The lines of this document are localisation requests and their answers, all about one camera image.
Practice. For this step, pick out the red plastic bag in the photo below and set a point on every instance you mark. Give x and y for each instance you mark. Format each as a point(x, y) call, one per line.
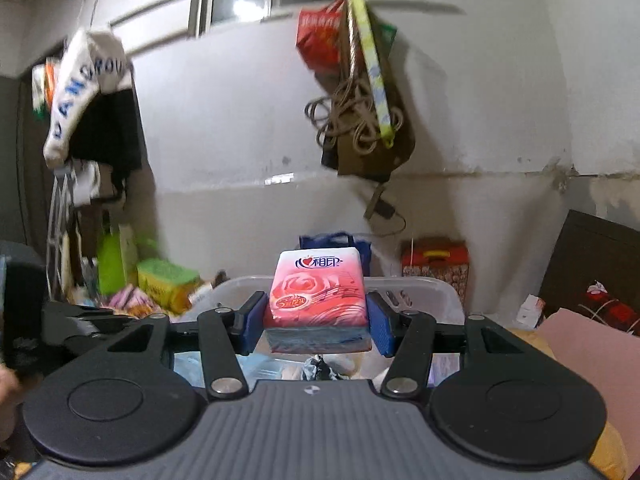
point(320, 35)

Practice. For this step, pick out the pink floral cloth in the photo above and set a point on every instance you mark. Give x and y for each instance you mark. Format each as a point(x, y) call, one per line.
point(132, 300)

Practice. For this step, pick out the red plaid cloth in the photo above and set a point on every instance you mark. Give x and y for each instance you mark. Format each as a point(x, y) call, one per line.
point(612, 310)

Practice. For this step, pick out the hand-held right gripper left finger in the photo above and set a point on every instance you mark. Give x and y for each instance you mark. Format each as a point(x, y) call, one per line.
point(252, 325)

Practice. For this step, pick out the red gift box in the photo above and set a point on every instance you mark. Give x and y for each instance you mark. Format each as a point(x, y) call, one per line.
point(435, 267)

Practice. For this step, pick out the clear plastic basket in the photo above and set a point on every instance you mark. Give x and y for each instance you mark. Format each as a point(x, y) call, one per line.
point(430, 294)

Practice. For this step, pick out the white and black jacket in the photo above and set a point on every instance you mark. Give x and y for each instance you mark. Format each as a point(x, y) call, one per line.
point(90, 95)

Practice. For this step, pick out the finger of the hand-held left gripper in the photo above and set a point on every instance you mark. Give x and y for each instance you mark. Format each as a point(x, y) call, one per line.
point(75, 322)

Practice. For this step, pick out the blue shopping bag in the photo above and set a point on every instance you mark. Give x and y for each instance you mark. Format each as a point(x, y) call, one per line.
point(325, 241)

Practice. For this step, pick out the green bag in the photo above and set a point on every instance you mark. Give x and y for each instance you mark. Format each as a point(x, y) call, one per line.
point(115, 260)

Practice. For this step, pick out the purple box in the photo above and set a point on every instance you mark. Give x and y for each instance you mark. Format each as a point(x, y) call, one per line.
point(445, 369)

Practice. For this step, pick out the small white carton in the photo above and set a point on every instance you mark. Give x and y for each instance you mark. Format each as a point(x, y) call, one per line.
point(531, 310)

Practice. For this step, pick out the hanging brown bag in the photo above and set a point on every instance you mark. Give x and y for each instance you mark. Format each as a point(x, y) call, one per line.
point(370, 155)

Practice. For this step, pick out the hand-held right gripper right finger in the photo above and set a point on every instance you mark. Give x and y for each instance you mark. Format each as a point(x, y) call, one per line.
point(381, 330)

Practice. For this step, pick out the person's left hand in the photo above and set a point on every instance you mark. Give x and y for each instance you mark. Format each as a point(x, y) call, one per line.
point(7, 385)

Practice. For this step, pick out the green tin box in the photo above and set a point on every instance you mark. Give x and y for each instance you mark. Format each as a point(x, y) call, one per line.
point(165, 280)

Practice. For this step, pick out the dark wooden headboard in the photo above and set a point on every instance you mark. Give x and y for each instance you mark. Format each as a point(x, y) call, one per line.
point(585, 250)

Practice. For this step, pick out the pink tissue pack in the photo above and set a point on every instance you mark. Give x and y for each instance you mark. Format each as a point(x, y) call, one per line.
point(317, 295)

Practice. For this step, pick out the black and white bundle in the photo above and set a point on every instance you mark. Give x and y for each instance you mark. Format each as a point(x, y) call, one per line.
point(320, 367)

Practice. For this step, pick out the pink mat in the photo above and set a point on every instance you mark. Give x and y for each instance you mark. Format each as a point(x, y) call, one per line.
point(600, 360)

